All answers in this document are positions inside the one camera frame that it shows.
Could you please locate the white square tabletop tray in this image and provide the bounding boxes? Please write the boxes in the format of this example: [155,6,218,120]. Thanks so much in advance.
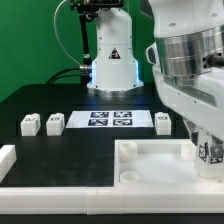
[114,139,224,185]

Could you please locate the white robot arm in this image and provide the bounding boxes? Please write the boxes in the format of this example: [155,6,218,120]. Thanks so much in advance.
[84,0,224,158]

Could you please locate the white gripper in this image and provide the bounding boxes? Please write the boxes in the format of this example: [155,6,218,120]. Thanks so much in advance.
[153,66,224,158]

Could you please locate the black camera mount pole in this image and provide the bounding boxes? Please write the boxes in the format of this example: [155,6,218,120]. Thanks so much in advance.
[69,0,125,86]

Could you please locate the grey cable loop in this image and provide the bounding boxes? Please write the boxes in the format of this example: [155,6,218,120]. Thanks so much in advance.
[53,0,83,67]

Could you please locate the white U-shaped fence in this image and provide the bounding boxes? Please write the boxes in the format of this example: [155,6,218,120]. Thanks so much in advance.
[0,142,224,215]

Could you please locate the white sheet with markers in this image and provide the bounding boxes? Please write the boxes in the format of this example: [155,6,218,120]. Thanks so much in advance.
[66,110,153,128]

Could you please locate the black cables at base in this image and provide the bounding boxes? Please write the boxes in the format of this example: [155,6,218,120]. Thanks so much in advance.
[45,65,93,85]

